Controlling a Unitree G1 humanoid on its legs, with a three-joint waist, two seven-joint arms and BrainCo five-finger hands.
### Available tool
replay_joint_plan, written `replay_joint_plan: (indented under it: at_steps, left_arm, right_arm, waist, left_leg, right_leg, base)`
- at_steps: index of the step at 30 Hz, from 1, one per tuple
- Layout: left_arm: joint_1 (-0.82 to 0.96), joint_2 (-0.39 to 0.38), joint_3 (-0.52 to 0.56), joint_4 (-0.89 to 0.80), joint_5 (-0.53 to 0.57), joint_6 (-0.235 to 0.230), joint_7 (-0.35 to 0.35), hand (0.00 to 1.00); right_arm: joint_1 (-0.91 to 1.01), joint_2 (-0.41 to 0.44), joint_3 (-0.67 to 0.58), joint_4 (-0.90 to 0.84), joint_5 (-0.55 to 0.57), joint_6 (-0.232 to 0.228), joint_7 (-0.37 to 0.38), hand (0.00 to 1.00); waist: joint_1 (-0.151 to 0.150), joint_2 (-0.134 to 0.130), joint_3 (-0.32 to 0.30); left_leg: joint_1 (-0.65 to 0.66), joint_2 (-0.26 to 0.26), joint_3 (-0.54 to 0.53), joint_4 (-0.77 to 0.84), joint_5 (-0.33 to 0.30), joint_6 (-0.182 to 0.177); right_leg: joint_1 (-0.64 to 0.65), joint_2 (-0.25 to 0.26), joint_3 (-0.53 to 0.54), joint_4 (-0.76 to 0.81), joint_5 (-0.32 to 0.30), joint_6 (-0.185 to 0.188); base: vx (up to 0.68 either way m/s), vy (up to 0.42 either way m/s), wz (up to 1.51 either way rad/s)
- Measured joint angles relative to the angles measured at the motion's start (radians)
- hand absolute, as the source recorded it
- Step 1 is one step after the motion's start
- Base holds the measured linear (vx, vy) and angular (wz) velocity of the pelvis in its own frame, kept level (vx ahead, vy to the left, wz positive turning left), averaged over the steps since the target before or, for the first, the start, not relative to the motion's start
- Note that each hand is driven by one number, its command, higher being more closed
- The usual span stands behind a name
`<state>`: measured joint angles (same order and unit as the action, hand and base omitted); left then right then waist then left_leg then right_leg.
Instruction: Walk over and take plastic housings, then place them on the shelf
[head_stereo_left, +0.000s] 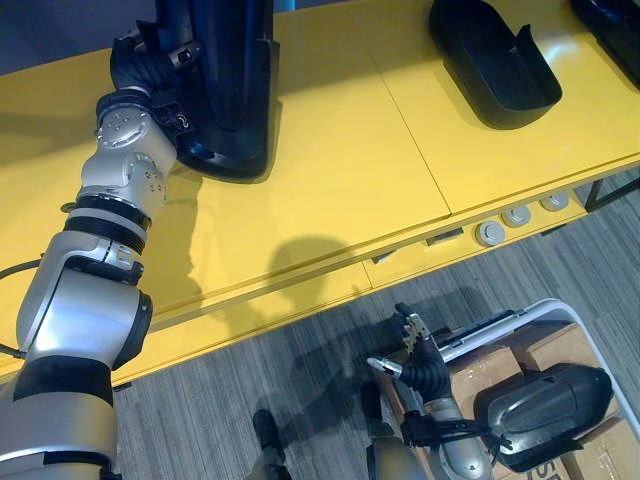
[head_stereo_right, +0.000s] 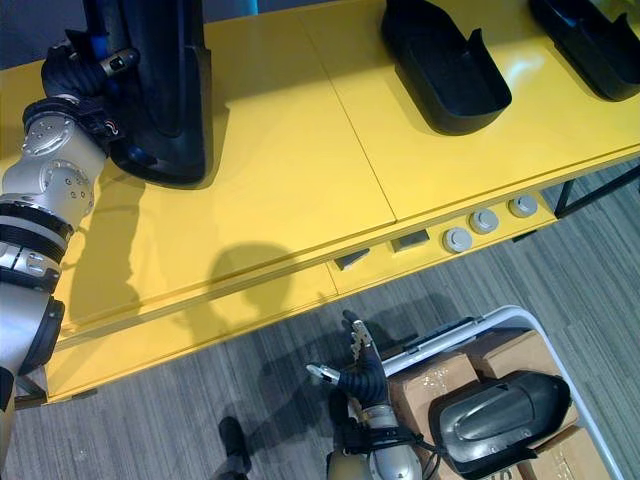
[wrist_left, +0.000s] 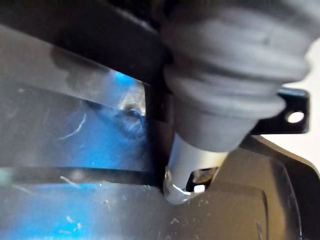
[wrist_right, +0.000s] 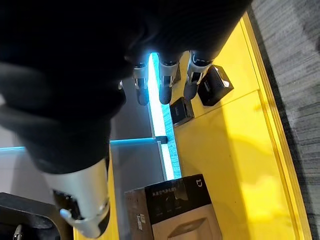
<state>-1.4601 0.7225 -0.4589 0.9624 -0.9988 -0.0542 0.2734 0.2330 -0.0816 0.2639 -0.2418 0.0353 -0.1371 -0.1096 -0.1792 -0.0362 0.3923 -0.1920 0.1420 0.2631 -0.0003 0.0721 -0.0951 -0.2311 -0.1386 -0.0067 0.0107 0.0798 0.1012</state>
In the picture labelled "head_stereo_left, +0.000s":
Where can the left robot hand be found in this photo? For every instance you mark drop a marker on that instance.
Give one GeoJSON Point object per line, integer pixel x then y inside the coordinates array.
{"type": "Point", "coordinates": [137, 65]}

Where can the tall black plastic housing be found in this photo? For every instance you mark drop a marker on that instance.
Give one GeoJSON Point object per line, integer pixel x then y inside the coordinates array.
{"type": "Point", "coordinates": [240, 95]}

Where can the white plastic bin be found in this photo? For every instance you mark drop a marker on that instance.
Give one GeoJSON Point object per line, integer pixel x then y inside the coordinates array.
{"type": "Point", "coordinates": [560, 312]}

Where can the black shelf leg frame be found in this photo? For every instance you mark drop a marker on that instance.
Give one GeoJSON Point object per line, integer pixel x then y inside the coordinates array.
{"type": "Point", "coordinates": [595, 192]}

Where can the printed brown cardboard box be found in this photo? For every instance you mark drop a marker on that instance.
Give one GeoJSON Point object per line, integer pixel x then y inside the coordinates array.
{"type": "Point", "coordinates": [605, 450]}

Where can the right robot leg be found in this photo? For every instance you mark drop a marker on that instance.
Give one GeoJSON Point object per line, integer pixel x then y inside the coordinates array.
{"type": "Point", "coordinates": [390, 455]}

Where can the left robot leg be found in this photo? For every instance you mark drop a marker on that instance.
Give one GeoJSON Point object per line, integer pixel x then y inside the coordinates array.
{"type": "Point", "coordinates": [267, 435]}

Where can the robot leg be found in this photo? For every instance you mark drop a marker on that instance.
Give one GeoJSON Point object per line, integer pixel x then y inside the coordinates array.
{"type": "Point", "coordinates": [390, 455]}
{"type": "Point", "coordinates": [267, 435]}

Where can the round silver shelf knob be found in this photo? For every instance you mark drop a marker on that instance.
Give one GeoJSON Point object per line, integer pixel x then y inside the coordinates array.
{"type": "Point", "coordinates": [487, 233]}
{"type": "Point", "coordinates": [554, 201]}
{"type": "Point", "coordinates": [516, 216]}

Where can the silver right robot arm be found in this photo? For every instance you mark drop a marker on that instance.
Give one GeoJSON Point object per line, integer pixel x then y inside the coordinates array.
{"type": "Point", "coordinates": [465, 460]}

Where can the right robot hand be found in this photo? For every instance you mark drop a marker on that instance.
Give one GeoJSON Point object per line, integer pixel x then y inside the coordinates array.
{"type": "Point", "coordinates": [429, 372]}

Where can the yellow metal shelf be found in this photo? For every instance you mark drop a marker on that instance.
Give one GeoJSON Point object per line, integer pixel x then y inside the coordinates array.
{"type": "Point", "coordinates": [325, 165]}

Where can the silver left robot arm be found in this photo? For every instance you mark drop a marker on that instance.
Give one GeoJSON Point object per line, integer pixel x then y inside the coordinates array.
{"type": "Point", "coordinates": [75, 320]}

